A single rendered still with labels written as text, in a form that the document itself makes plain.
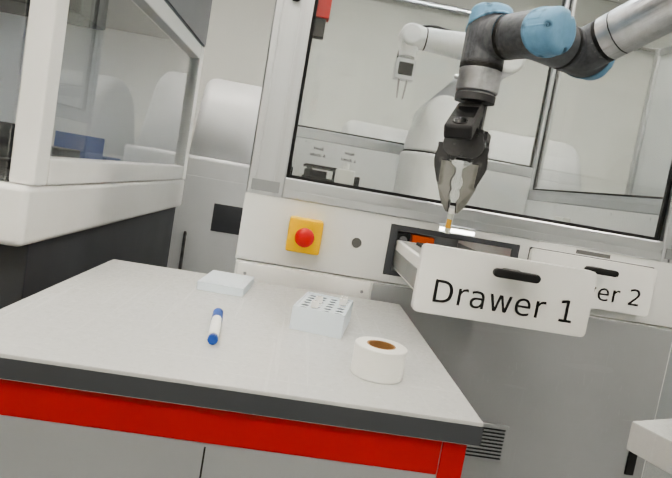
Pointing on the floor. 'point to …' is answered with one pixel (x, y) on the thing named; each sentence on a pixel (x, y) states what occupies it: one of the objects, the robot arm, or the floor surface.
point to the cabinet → (529, 381)
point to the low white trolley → (214, 386)
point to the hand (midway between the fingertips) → (452, 205)
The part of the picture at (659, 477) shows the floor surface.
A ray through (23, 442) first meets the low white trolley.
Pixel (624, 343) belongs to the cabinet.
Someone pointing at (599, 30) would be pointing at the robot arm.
